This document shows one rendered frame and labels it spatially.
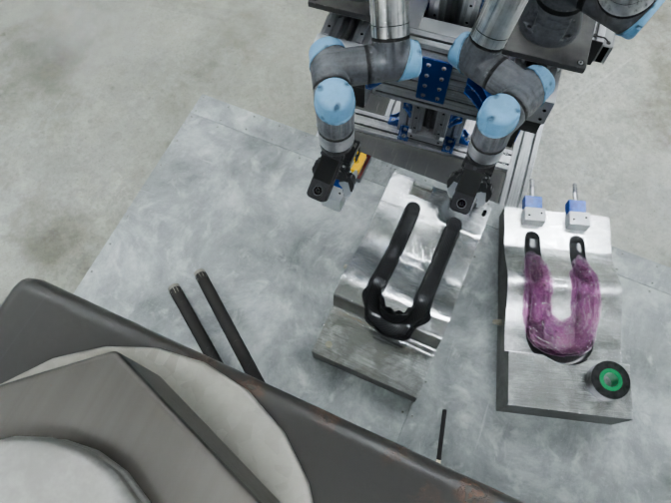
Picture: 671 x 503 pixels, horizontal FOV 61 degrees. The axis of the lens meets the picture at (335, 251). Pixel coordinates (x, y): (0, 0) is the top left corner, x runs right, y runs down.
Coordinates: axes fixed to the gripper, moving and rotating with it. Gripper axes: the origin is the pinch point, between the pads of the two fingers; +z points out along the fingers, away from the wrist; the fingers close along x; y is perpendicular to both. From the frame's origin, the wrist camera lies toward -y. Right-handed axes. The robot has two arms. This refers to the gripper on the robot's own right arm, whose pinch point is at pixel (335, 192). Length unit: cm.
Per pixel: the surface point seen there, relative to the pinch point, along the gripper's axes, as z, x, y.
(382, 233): 6.6, -13.9, -2.5
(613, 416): 4, -75, -23
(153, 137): 95, 109, 38
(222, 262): 14.9, 21.7, -23.2
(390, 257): 6.5, -18.2, -7.8
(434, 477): -106, -31, -57
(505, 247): 9.3, -42.7, 7.2
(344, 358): 8.8, -17.7, -34.1
